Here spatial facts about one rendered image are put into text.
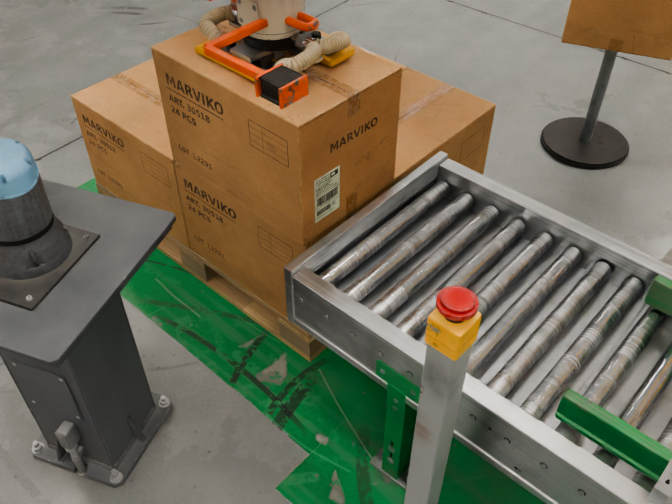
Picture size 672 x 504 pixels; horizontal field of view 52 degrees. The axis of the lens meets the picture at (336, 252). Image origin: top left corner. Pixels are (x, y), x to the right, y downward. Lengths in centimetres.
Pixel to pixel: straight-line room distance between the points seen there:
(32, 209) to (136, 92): 118
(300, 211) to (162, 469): 88
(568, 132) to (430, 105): 109
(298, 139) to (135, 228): 46
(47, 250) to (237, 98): 61
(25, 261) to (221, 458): 88
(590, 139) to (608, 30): 72
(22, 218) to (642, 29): 221
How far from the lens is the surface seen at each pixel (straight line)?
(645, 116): 382
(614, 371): 178
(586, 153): 338
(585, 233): 204
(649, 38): 290
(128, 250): 171
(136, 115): 258
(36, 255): 168
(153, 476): 220
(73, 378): 187
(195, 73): 197
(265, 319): 247
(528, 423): 158
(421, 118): 249
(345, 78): 190
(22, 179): 158
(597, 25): 289
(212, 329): 249
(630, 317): 200
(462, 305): 115
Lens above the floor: 188
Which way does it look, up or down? 44 degrees down
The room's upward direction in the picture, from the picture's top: straight up
